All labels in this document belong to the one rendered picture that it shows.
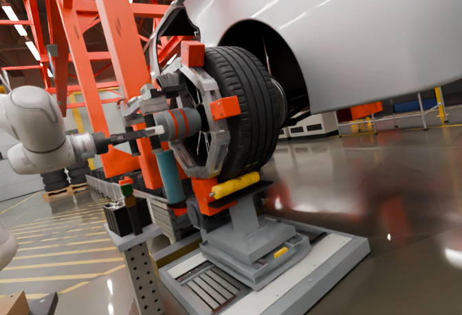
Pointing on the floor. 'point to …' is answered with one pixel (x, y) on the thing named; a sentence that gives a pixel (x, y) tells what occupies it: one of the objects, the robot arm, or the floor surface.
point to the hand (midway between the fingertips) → (152, 131)
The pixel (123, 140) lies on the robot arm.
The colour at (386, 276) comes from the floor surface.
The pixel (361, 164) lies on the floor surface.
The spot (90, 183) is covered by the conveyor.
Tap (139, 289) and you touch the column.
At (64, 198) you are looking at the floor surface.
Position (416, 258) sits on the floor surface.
